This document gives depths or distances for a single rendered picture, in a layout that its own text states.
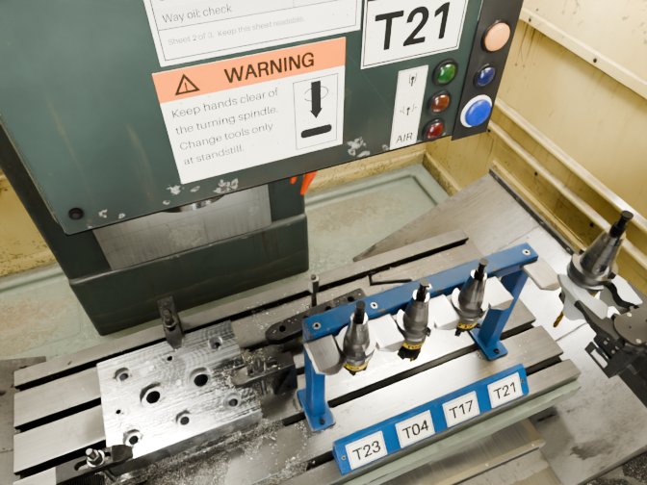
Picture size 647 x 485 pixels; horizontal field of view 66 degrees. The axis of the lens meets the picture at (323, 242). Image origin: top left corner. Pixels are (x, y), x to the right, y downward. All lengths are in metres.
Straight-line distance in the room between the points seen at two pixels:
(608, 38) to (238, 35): 1.09
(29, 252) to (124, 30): 1.59
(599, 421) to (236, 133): 1.20
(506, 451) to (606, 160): 0.76
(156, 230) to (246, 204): 0.25
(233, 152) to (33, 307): 1.52
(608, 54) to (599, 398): 0.83
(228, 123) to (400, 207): 1.60
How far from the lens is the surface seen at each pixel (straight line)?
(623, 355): 0.81
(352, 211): 1.96
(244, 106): 0.43
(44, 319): 1.87
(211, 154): 0.45
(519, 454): 1.37
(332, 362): 0.83
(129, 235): 1.37
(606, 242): 0.78
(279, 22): 0.41
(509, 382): 1.18
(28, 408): 1.31
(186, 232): 1.40
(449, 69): 0.50
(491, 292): 0.95
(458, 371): 1.22
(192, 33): 0.40
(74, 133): 0.42
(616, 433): 1.45
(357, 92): 0.47
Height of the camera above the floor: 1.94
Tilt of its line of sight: 47 degrees down
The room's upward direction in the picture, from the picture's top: straight up
